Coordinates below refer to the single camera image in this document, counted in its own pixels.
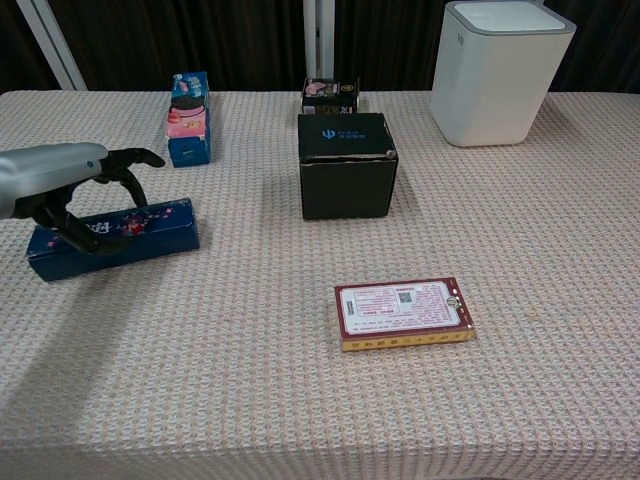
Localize silver aluminium frame post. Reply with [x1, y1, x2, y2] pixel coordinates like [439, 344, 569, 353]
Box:
[14, 0, 89, 92]
[303, 0, 335, 92]

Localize black pleated curtain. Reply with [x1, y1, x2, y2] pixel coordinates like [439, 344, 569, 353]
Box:
[0, 0, 640, 94]

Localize dark blue snack box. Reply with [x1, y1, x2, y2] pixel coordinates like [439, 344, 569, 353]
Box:
[25, 197, 201, 283]

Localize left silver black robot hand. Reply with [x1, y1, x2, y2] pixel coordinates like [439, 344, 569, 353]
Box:
[0, 142, 167, 256]

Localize black luncheon meat tin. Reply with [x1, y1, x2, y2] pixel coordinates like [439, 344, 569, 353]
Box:
[301, 76, 362, 117]

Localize white lidded trash bin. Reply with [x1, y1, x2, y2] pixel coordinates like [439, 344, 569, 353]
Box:
[430, 0, 578, 148]

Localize black cardboard cube box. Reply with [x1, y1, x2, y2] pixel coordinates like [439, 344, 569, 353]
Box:
[297, 112, 400, 221]

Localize blue Oreo cookie package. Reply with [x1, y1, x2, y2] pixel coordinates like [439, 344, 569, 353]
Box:
[164, 70, 212, 169]

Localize beige woven tablecloth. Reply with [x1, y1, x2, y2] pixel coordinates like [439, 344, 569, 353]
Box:
[0, 89, 640, 480]

